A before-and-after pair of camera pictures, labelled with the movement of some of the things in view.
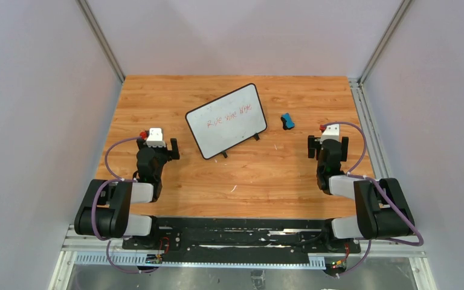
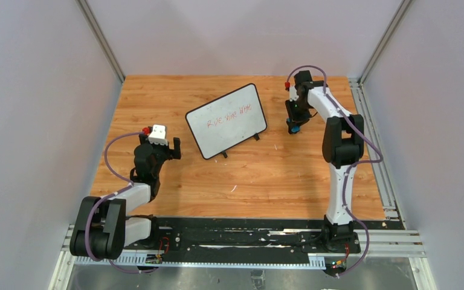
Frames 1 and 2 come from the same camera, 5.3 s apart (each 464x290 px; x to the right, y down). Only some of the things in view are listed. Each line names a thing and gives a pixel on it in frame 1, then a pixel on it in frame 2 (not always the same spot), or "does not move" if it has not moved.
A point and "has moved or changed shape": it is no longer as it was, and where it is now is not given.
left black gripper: [173, 148] does not move
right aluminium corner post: [400, 13] does not move
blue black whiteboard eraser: [287, 122] has moved or changed shape
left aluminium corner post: [103, 38] does not move
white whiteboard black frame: [226, 120] does not move
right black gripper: [312, 146] -> [296, 118]
